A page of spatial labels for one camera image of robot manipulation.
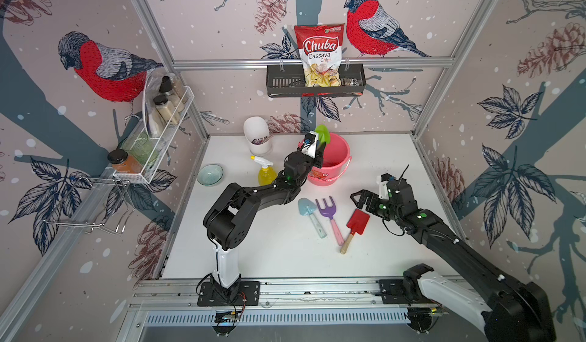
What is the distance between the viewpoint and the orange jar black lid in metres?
0.61

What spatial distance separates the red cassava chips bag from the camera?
808 millimetres

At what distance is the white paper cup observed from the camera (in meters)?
1.07

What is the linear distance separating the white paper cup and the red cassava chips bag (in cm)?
32
